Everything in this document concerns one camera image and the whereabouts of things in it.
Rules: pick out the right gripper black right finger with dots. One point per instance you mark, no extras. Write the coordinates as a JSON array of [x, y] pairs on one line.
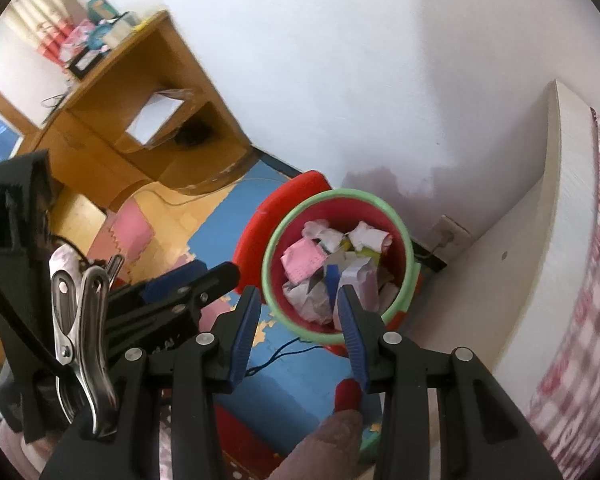
[[483, 435]]

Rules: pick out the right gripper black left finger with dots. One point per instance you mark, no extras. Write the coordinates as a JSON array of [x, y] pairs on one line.
[[203, 366]]

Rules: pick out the white blue printed box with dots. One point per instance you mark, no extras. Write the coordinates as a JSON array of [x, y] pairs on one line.
[[331, 281]]

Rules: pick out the white tissue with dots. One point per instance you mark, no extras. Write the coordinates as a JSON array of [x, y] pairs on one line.
[[364, 236]]

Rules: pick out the white plastic bag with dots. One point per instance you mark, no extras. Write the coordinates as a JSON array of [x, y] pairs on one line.
[[310, 301]]

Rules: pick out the pink paper receipt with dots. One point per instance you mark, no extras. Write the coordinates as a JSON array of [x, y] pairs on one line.
[[302, 259]]

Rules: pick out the red green trash bin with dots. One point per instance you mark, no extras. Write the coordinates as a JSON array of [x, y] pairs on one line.
[[327, 218]]

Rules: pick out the silver spring clamp right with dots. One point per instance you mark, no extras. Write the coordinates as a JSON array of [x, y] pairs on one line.
[[79, 310]]

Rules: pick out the silver spring clamp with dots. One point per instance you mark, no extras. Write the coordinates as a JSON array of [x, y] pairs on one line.
[[79, 310], [113, 268]]

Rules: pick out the silver spring clamp left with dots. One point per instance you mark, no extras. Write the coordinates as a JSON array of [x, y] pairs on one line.
[[113, 268]]

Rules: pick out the patchwork heart bed sheet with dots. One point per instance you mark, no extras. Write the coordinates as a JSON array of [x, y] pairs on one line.
[[565, 410]]

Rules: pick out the red bin lid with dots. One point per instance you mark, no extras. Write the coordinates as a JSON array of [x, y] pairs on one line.
[[251, 246]]

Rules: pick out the wooden desk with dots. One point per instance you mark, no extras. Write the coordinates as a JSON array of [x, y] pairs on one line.
[[200, 148]]

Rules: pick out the white paper in shelf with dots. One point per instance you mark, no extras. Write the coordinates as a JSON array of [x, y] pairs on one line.
[[154, 114]]

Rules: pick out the items on desk top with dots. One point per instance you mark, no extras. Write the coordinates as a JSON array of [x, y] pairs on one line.
[[78, 48]]

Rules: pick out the cream red curtain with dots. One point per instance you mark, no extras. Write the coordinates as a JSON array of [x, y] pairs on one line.
[[40, 25]]

